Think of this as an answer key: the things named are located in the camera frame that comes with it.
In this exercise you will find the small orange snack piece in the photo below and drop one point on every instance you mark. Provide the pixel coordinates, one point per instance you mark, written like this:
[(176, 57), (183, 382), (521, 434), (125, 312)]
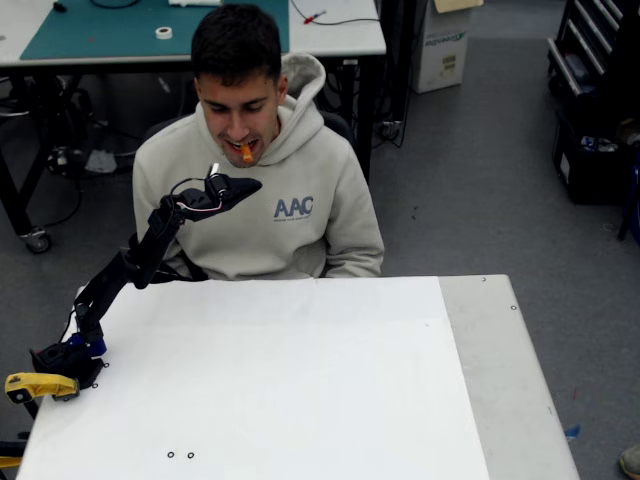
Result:
[(247, 154)]

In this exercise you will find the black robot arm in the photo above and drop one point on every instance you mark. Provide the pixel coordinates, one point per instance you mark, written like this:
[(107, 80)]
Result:
[(105, 285)]

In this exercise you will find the man in beige hoodie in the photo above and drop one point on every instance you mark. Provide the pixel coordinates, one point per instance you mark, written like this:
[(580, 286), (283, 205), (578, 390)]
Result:
[(260, 235)]

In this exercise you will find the white tape roll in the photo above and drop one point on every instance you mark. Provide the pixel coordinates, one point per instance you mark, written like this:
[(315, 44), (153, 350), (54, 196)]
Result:
[(164, 32)]

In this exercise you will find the white workbench with black legs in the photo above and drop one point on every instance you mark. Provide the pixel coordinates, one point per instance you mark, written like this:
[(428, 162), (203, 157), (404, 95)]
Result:
[(340, 35)]

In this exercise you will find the grey caster wheel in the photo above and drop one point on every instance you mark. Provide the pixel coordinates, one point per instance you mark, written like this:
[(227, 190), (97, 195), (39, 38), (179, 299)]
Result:
[(37, 241)]

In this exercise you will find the green cutting mat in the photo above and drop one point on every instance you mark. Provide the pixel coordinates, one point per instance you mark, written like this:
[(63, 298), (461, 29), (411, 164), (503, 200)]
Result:
[(100, 30)]

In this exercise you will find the white paper sheet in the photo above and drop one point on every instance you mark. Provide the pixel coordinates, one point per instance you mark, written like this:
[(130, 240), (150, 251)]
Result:
[(300, 390)]

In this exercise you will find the white cardboard box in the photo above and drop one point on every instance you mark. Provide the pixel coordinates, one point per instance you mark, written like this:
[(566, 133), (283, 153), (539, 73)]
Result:
[(442, 55)]

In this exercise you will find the yellow clamp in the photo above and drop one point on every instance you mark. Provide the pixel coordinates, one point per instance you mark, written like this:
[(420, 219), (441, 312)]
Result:
[(40, 385), (10, 457)]

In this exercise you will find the black storage bin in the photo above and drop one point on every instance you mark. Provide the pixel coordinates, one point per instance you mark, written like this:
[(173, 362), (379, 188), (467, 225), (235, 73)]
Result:
[(590, 175)]

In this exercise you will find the black tool cart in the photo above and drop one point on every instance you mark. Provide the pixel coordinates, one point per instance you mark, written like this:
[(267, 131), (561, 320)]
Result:
[(585, 45)]

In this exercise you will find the blue tape scrap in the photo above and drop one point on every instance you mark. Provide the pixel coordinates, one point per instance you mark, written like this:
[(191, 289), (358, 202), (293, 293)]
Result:
[(573, 431)]

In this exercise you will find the grey shoe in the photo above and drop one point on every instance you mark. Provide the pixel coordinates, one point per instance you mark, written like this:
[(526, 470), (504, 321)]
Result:
[(631, 461)]

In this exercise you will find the small white gripper camera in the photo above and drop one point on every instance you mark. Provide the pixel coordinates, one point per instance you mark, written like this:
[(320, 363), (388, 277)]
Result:
[(214, 170)]

